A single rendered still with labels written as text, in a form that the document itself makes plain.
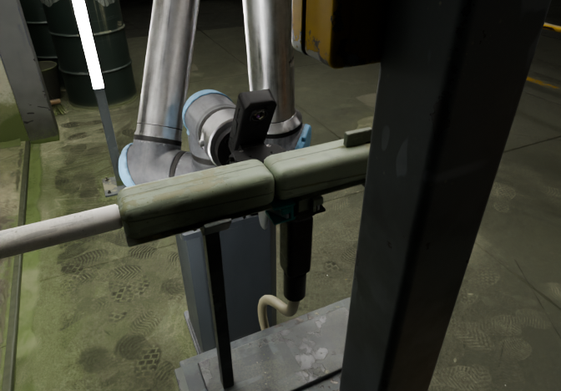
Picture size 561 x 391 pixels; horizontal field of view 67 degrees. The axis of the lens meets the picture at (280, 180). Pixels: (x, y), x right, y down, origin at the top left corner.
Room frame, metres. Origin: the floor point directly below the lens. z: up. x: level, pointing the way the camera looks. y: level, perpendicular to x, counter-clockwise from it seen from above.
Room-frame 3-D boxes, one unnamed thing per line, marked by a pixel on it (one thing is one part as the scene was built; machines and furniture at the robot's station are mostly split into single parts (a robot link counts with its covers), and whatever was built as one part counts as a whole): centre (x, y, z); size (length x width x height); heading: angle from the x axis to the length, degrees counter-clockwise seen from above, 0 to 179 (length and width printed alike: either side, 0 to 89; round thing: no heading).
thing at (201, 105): (0.67, 0.11, 1.06); 0.12 x 0.09 x 0.10; 25
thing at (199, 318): (1.08, 0.19, 0.32); 0.31 x 0.31 x 0.64; 25
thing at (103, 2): (3.54, 1.54, 0.44); 0.59 x 0.58 x 0.89; 39
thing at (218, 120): (0.60, 0.08, 1.07); 0.10 x 0.05 x 0.09; 115
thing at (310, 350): (0.38, -0.02, 0.95); 0.26 x 0.15 x 0.32; 115
